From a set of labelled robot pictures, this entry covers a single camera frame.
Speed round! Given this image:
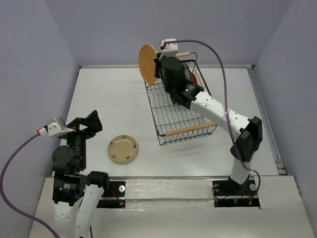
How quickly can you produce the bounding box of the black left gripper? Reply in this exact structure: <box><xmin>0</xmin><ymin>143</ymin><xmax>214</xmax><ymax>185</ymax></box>
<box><xmin>63</xmin><ymin>109</ymin><xmax>103</xmax><ymax>168</ymax></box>

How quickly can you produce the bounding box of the orange plate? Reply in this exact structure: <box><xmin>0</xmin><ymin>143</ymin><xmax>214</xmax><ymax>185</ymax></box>
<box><xmin>192</xmin><ymin>74</ymin><xmax>198</xmax><ymax>84</ymax></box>

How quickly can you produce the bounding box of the woven tan plate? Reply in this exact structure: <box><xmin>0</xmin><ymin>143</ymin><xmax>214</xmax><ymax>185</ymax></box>
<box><xmin>138</xmin><ymin>44</ymin><xmax>157</xmax><ymax>85</ymax></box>

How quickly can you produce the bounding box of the black wire dish rack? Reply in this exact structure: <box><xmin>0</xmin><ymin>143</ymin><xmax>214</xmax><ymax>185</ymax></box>
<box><xmin>144</xmin><ymin>51</ymin><xmax>218</xmax><ymax>146</ymax></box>

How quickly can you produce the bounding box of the beige floral plate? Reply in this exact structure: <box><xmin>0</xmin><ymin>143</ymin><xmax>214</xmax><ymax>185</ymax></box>
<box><xmin>107</xmin><ymin>135</ymin><xmax>139</xmax><ymax>165</ymax></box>

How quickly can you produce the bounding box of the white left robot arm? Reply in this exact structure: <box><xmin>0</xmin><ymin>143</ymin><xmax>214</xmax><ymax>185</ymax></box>
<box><xmin>48</xmin><ymin>110</ymin><xmax>109</xmax><ymax>238</ymax></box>

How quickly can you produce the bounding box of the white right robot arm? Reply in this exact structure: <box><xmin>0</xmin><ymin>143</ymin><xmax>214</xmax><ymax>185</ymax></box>
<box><xmin>154</xmin><ymin>57</ymin><xmax>263</xmax><ymax>194</ymax></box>

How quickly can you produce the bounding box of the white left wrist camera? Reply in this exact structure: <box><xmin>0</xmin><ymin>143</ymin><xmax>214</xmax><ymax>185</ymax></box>
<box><xmin>37</xmin><ymin>117</ymin><xmax>75</xmax><ymax>137</ymax></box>

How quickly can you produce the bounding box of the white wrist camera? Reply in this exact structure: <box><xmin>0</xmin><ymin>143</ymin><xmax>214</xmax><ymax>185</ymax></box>
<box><xmin>37</xmin><ymin>117</ymin><xmax>75</xmax><ymax>137</ymax></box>
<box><xmin>159</xmin><ymin>38</ymin><xmax>178</xmax><ymax>61</ymax></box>

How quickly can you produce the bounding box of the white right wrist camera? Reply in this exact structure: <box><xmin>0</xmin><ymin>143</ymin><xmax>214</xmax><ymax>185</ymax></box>
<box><xmin>159</xmin><ymin>38</ymin><xmax>178</xmax><ymax>61</ymax></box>

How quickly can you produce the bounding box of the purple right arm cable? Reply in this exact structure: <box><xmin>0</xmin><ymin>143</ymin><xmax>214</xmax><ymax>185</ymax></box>
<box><xmin>163</xmin><ymin>39</ymin><xmax>261</xmax><ymax>199</ymax></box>

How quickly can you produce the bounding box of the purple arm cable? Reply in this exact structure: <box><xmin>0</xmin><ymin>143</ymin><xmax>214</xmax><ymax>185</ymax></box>
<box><xmin>163</xmin><ymin>39</ymin><xmax>261</xmax><ymax>199</ymax></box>
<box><xmin>0</xmin><ymin>132</ymin><xmax>60</xmax><ymax>238</ymax></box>

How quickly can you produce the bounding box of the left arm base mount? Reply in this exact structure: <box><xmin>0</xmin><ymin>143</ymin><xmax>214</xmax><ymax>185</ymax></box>
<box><xmin>97</xmin><ymin>180</ymin><xmax>126</xmax><ymax>209</ymax></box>

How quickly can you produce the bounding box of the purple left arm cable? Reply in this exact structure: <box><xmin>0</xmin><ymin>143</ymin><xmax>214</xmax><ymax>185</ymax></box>
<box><xmin>0</xmin><ymin>132</ymin><xmax>60</xmax><ymax>238</ymax></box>

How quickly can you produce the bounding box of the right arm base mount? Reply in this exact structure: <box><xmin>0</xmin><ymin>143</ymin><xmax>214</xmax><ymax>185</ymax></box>
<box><xmin>211</xmin><ymin>179</ymin><xmax>260</xmax><ymax>208</ymax></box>

